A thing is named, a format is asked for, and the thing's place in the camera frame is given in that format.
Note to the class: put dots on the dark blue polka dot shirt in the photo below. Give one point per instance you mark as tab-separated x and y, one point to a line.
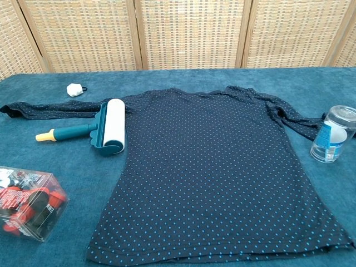
208	167

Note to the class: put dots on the woven wooden folding screen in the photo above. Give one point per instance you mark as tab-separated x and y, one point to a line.
189	33

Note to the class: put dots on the teal carpeted table top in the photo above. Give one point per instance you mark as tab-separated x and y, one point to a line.
83	172

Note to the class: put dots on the white crumpled ball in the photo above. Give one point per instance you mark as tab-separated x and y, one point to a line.
74	89

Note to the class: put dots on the clear bottle with blue label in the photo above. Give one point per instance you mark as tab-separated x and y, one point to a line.
328	139

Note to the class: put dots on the clear box of red items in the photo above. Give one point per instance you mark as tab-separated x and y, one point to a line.
27	200

